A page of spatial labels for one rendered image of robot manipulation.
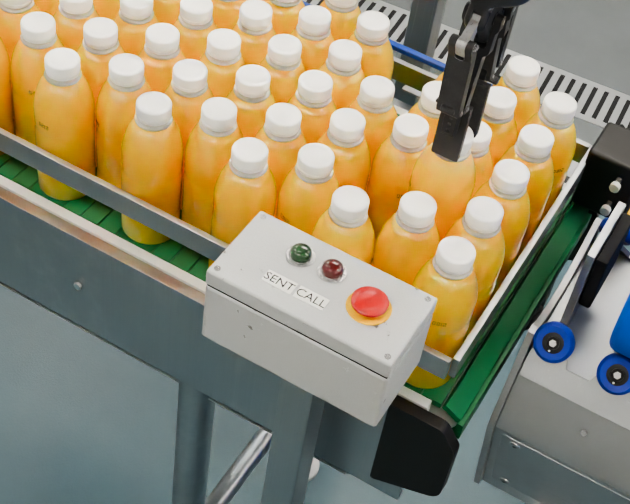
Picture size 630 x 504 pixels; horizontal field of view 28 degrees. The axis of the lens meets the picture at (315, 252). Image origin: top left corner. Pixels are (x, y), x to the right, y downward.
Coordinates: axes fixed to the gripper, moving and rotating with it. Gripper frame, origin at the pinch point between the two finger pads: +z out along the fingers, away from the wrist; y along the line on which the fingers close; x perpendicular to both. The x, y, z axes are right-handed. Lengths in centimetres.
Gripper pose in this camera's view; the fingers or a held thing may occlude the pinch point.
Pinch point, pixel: (460, 118)
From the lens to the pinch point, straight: 130.2
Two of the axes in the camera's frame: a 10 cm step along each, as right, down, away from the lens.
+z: -1.1, 6.8, 7.3
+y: 4.9, -6.0, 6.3
